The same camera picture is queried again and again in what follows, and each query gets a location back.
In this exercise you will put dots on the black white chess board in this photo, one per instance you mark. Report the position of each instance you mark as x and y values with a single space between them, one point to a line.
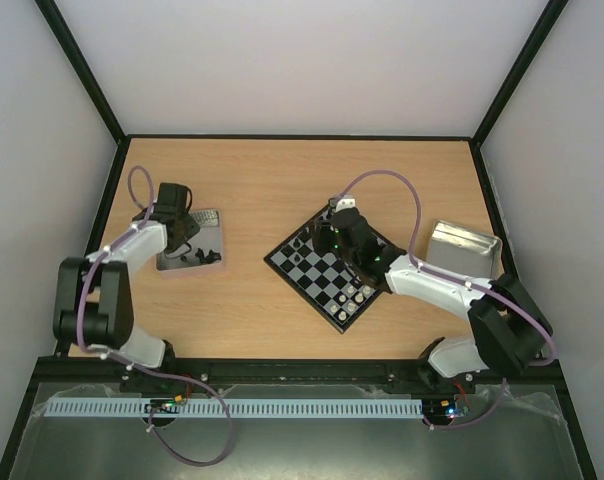
319 279

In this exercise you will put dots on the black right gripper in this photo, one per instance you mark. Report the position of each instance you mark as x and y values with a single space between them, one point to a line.
323 237

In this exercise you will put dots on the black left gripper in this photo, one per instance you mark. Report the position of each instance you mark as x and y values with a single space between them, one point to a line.
192 229

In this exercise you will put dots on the metal tray of white pieces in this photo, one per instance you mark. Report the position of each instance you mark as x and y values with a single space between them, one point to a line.
464 251

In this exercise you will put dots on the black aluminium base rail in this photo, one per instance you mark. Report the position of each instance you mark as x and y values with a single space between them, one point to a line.
390 376

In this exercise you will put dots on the light blue slotted cable duct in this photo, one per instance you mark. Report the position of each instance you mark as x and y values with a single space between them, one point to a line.
236 408

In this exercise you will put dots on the grey tray of black pieces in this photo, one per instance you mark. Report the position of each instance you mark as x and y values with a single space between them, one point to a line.
202 253

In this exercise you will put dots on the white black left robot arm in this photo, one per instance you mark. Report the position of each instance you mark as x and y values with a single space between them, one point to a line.
94 307

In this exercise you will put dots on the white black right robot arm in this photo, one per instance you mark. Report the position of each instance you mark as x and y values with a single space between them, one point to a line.
508 331

